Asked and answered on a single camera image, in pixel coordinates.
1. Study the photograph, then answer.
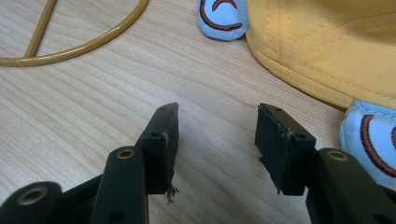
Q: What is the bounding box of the gold metal wire rack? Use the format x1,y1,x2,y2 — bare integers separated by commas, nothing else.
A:
0,0,150,68

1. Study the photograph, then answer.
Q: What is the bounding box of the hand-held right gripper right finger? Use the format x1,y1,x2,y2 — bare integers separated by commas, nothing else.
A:
254,103,318,196

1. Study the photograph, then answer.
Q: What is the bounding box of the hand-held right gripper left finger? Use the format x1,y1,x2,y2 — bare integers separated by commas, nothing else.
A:
134,102,180,203

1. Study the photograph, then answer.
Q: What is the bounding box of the light blue plush toy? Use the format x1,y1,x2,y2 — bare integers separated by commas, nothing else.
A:
197,0,396,189

